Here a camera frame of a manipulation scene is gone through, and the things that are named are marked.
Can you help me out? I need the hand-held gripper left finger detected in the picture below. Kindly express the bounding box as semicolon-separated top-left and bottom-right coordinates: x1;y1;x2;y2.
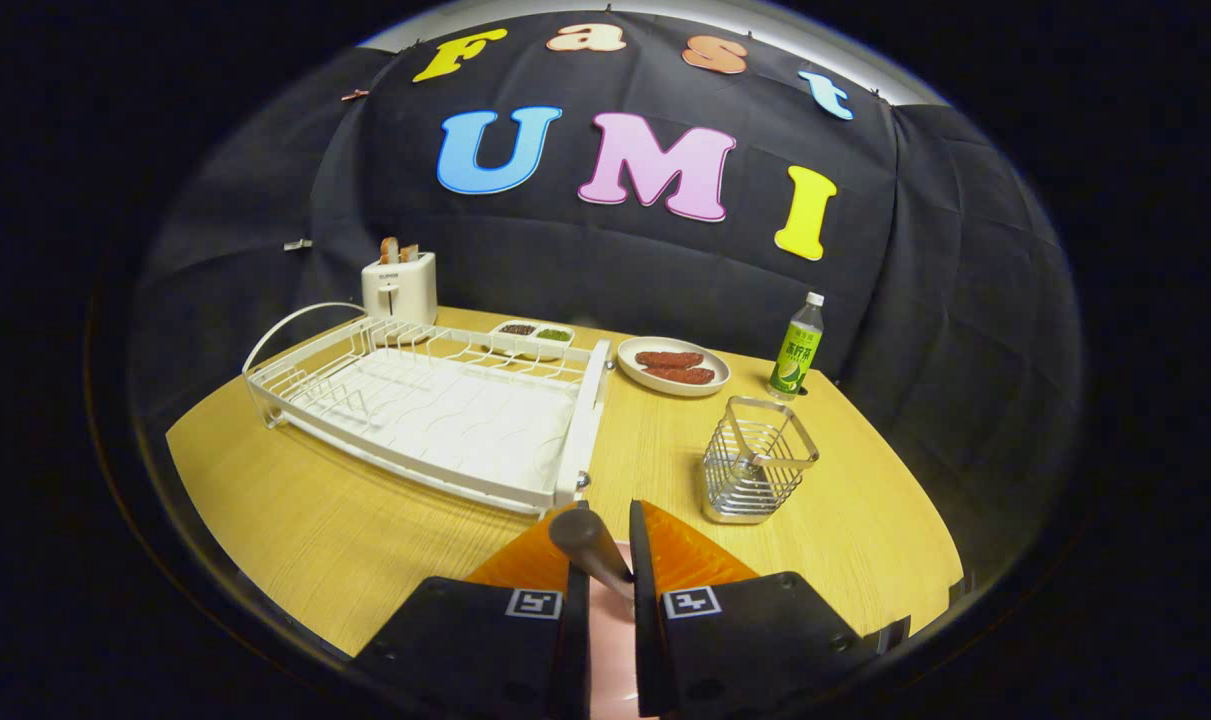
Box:
350;500;591;720

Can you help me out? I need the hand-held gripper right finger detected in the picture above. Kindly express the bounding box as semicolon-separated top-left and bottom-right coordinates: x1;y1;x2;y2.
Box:
628;500;881;719

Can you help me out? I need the pink plate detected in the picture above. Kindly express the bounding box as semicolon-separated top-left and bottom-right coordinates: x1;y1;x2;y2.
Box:
587;540;648;720

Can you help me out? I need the wooden-handled metal spoon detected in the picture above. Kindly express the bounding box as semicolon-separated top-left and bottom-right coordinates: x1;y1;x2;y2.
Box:
550;508;636;603

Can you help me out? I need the metal wire basket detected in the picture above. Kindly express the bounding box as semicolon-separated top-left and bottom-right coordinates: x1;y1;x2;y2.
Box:
702;396;820;526

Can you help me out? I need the white wire dish rack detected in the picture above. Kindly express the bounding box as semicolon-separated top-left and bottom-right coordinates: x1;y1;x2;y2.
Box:
243;302;614;516

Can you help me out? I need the beige plate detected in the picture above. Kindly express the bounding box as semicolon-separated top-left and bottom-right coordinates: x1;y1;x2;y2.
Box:
617;336;732;398

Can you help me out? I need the white two-part condiment dish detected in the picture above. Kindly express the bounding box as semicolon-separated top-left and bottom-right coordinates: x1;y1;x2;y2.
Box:
490;320;576;362

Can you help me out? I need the green label drink bottle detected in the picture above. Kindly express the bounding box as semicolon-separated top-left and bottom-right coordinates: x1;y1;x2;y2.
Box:
768;292;826;402

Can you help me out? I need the white toaster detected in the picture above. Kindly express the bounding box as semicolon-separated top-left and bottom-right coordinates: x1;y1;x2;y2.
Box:
361;250;438;327

